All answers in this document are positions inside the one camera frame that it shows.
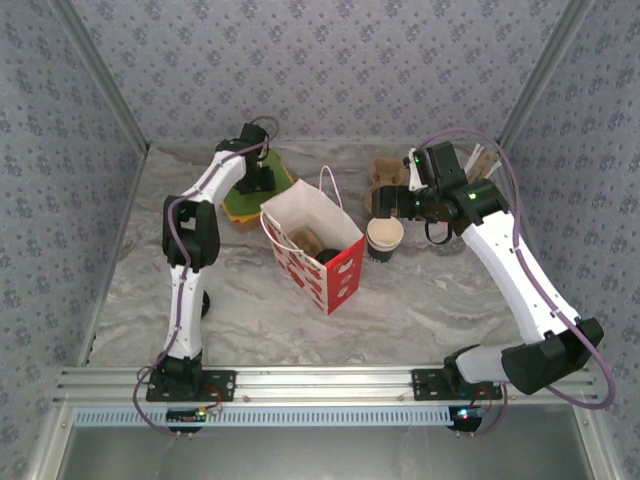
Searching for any red white paper bag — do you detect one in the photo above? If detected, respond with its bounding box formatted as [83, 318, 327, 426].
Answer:
[258, 164, 366, 316]

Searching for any right controller board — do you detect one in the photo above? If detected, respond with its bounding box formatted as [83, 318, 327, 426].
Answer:
[448, 405, 487, 426]

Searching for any controller board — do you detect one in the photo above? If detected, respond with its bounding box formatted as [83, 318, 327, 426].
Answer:
[165, 407, 209, 425]
[448, 405, 487, 426]

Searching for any left controller board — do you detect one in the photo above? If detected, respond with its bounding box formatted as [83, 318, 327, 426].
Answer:
[165, 407, 209, 425]

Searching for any grey metal panel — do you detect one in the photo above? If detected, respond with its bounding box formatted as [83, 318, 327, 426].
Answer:
[54, 423, 596, 480]

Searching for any black right camera cable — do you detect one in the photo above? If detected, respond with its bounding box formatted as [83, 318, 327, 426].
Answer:
[424, 218, 454, 246]

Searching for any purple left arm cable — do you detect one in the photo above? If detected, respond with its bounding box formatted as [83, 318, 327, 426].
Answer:
[130, 114, 281, 439]

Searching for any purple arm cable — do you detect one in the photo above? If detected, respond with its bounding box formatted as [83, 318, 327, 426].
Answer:
[414, 127, 618, 437]
[130, 114, 281, 439]

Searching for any aluminium frame post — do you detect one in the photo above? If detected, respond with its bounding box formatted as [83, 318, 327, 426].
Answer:
[494, 0, 596, 154]
[49, 0, 152, 154]

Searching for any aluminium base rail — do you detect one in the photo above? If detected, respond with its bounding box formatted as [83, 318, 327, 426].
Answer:
[49, 363, 600, 406]

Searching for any light blue slotted cable duct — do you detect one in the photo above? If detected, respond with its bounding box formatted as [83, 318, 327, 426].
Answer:
[73, 404, 456, 428]

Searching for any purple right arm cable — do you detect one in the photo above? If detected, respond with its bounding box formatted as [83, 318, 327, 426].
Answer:
[414, 127, 618, 437]

